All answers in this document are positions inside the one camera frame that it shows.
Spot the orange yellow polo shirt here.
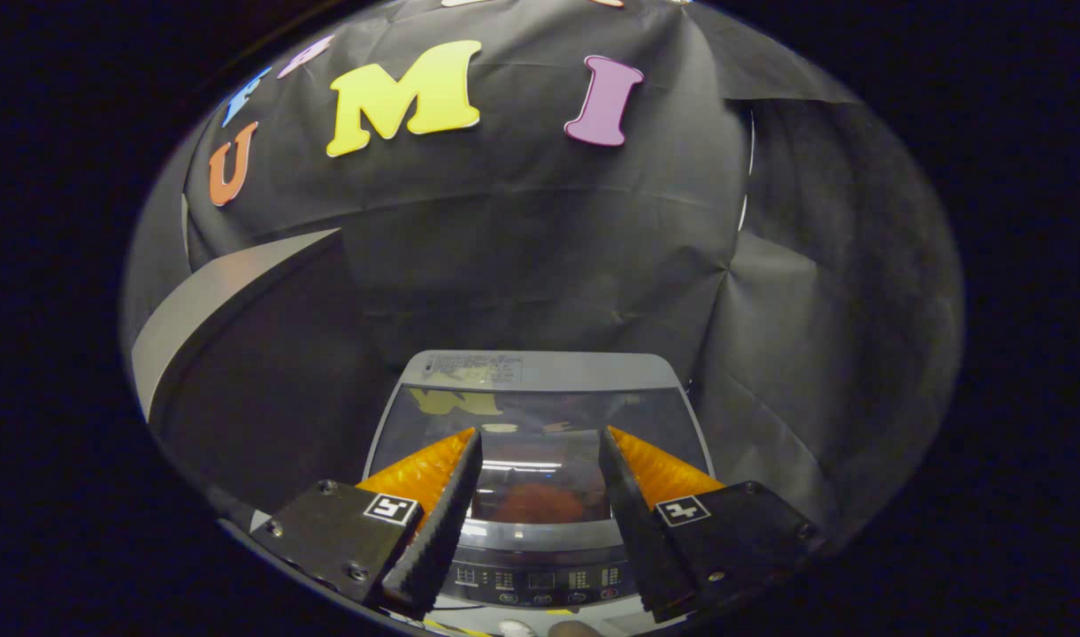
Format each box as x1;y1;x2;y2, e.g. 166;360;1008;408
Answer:
491;482;586;525

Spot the grey washing machine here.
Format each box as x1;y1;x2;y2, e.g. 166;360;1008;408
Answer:
363;350;716;633

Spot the black backdrop cloth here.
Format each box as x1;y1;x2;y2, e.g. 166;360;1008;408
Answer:
119;0;965;549

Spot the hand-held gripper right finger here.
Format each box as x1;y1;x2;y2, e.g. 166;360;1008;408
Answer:
598;426;823;625

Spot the dark washing machine lid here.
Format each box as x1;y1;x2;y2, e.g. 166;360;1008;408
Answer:
363;350;716;554

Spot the grey cabinet with dark top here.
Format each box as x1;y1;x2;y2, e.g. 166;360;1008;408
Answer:
131;228;399;532

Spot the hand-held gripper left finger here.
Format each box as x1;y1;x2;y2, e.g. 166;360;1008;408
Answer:
252;427;485;620

